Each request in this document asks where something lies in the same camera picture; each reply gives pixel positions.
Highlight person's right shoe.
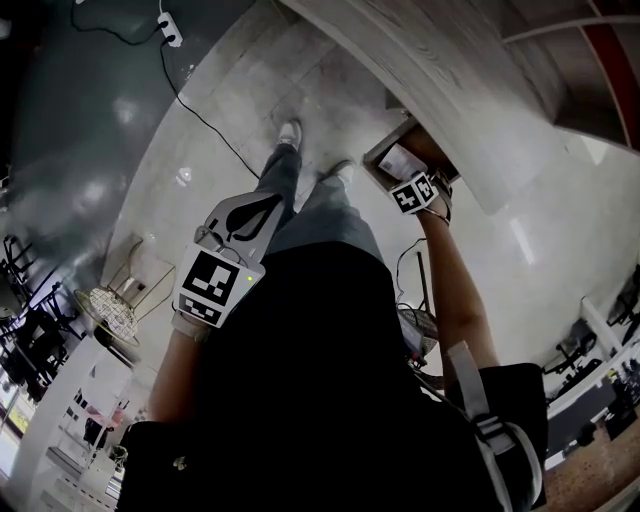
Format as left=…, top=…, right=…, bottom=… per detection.
left=318, top=158, right=357, bottom=185

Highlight grey wooden desk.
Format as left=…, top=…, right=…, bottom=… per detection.
left=278, top=0, right=567, bottom=217

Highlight black power cable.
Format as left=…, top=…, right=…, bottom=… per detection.
left=68, top=0, right=164, bottom=47
left=159, top=38, right=262, bottom=181

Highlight person's grey trousers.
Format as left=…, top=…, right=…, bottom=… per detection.
left=251, top=142, right=387, bottom=269

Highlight person's shoe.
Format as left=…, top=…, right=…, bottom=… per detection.
left=276, top=118, right=305, bottom=150
left=318, top=158, right=357, bottom=185

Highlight white power strip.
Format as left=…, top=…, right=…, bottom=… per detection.
left=156, top=11, right=183, bottom=49

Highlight cardboard box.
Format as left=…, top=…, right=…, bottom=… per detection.
left=362, top=121, right=460, bottom=202

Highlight black metal frame stand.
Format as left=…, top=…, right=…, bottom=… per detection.
left=0, top=233, right=87, bottom=404

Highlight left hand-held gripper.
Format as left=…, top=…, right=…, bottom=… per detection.
left=171, top=193, right=287, bottom=330

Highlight gold wire side table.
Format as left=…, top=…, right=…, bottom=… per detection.
left=73, top=233, right=177, bottom=347

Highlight person's right forearm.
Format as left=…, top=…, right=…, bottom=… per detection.
left=416, top=208, right=502, bottom=374

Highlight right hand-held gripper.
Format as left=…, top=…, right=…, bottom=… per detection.
left=389, top=170, right=441, bottom=216

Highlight grey backpack strap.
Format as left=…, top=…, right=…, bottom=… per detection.
left=446, top=338, right=547, bottom=512

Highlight black office chair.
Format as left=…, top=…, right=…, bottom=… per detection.
left=606, top=263, right=640, bottom=347
left=544, top=329, right=602, bottom=377

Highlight white storage shelf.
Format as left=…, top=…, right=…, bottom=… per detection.
left=43, top=338, right=152, bottom=504

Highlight person's left shoe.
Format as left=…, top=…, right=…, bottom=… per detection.
left=276, top=118, right=305, bottom=150

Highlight person's left forearm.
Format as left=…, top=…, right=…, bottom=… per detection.
left=146, top=319, right=212, bottom=427

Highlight long white office desk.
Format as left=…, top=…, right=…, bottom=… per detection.
left=543, top=293, right=640, bottom=474

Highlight grey wooden shelf unit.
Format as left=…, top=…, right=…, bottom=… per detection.
left=499, top=0, right=640, bottom=150

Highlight grey wrist strap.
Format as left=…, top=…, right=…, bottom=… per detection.
left=429, top=171, right=455, bottom=225
left=171, top=310, right=214, bottom=345

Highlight person's black top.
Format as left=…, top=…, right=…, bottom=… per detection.
left=116, top=239, right=550, bottom=512

